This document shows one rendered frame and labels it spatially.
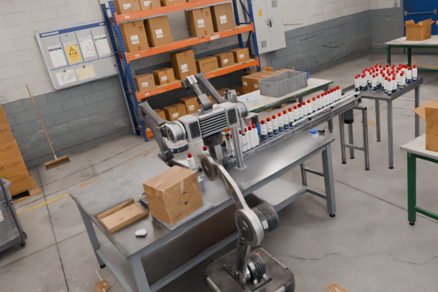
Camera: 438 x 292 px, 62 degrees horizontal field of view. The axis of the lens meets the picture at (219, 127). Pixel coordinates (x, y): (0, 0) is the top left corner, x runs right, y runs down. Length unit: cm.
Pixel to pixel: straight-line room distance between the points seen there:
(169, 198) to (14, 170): 377
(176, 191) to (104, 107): 507
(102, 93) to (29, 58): 136
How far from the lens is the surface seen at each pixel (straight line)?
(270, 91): 516
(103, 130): 748
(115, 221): 286
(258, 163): 317
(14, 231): 470
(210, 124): 241
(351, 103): 440
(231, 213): 370
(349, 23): 1081
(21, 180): 600
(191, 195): 259
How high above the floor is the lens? 221
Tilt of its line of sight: 19 degrees down
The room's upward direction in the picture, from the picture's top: 11 degrees counter-clockwise
